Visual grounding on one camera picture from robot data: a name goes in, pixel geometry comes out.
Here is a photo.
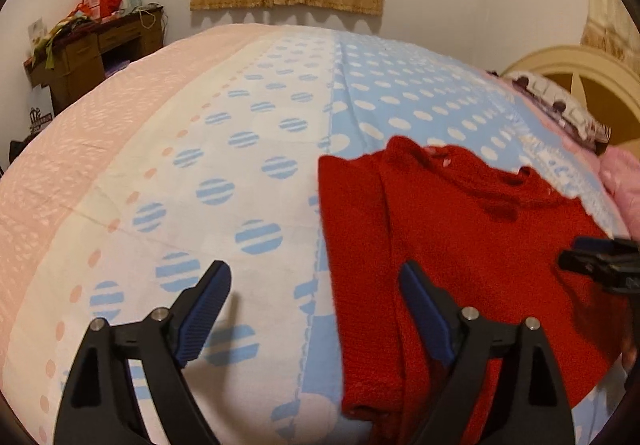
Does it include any white patterned pillow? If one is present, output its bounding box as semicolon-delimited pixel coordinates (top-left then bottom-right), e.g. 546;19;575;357
502;70;612;151

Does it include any bed with dotted sheet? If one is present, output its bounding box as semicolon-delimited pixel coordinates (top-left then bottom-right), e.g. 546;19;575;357
0;22;640;445

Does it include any green and yellow cloth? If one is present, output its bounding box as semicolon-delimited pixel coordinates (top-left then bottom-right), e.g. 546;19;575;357
42;10;98;71

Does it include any pink folded quilt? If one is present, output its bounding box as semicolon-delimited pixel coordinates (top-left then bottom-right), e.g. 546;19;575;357
597;148;640;226

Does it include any white card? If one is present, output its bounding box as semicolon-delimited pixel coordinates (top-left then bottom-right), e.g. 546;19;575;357
27;18;48;48

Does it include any black bag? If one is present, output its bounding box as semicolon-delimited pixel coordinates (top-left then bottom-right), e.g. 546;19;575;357
9;135;36;166

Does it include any white paper bag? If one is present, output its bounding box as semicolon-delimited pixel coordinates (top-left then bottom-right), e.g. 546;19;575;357
27;85;56;136

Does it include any cream and brown headboard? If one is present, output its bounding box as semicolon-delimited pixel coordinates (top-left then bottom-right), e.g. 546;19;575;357
502;44;640;161

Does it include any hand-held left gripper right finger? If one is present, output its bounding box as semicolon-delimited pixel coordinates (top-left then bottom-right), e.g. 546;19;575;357
398;260;576;445

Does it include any red knitted embroidered sweater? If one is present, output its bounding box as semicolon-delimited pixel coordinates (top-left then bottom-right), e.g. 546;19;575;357
317;135;633;445

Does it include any red gift bag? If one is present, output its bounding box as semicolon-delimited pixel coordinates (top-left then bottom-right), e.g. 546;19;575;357
81;0;123;21

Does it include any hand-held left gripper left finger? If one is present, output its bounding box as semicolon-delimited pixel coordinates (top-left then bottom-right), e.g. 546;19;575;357
52;260;233;445

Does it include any brown wooden desk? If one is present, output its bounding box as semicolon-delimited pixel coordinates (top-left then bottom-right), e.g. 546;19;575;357
22;6;166;116

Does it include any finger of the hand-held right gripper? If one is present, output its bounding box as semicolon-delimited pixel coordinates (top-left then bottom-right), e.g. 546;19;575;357
574;236;640;257
559;249;640;295

